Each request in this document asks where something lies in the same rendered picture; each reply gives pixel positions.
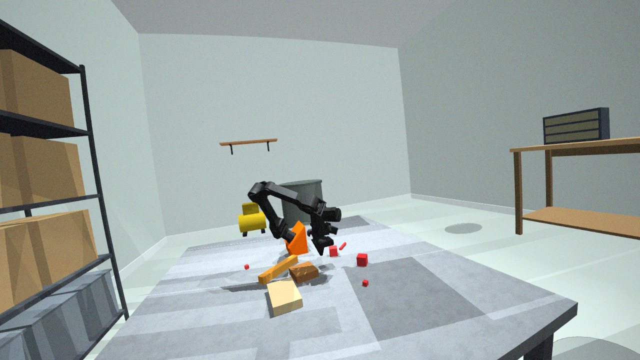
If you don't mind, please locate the orange flat bar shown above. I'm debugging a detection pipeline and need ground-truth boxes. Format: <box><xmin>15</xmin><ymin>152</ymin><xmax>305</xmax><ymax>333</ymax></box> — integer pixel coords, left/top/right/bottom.
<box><xmin>258</xmin><ymin>254</ymin><xmax>299</xmax><ymax>285</ymax></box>

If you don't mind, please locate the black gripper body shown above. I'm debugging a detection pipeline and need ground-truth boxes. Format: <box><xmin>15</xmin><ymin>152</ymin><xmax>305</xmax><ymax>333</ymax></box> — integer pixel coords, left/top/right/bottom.
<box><xmin>307</xmin><ymin>221</ymin><xmax>334</xmax><ymax>248</ymax></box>

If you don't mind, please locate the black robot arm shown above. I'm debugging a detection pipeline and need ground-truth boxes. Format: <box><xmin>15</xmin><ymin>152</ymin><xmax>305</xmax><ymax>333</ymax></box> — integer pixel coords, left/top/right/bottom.
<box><xmin>247</xmin><ymin>181</ymin><xmax>342</xmax><ymax>244</ymax></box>

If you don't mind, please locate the pale yellow flat board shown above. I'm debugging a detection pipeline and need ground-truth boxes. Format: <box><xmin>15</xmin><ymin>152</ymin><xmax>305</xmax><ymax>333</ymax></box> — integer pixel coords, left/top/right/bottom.
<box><xmin>266</xmin><ymin>278</ymin><xmax>304</xmax><ymax>317</ymax></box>

